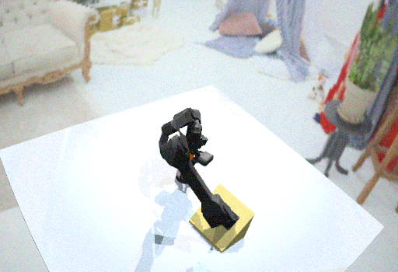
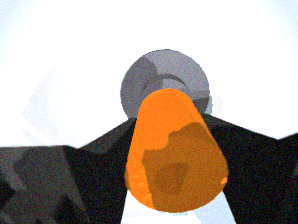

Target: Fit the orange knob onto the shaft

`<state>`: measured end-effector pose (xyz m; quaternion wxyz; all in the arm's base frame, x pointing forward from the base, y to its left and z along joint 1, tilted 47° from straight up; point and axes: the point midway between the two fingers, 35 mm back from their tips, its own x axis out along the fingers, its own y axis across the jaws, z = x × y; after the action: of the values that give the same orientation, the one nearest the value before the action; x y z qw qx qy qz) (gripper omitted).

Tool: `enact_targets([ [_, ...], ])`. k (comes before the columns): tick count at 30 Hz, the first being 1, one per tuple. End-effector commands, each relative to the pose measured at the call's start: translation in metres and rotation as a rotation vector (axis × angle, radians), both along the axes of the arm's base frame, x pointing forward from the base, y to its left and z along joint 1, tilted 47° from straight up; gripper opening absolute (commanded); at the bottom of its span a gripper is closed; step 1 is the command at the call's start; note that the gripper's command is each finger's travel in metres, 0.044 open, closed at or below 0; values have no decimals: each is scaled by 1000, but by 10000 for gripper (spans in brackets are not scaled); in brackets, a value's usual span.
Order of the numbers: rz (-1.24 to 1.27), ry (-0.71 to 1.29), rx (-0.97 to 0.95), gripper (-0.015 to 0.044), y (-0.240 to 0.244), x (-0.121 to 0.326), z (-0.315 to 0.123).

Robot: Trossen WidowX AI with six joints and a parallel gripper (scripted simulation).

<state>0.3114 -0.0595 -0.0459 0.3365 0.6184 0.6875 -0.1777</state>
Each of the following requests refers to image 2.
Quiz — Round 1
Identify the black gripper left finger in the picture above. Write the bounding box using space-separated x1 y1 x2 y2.
0 118 137 224

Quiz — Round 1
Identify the orange knob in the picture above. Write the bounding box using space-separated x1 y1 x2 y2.
124 88 228 213

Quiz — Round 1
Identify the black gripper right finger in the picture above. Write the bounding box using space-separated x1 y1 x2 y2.
200 113 298 224

